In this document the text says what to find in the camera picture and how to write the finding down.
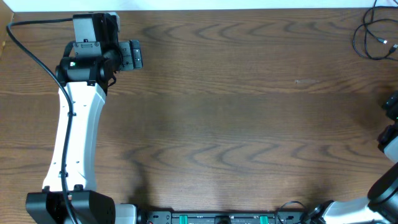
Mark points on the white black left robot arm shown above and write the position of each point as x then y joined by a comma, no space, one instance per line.
85,72

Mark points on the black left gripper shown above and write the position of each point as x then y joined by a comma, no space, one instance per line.
133,54

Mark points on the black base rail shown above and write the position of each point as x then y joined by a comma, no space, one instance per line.
168,217

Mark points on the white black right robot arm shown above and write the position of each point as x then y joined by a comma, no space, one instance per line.
380,205

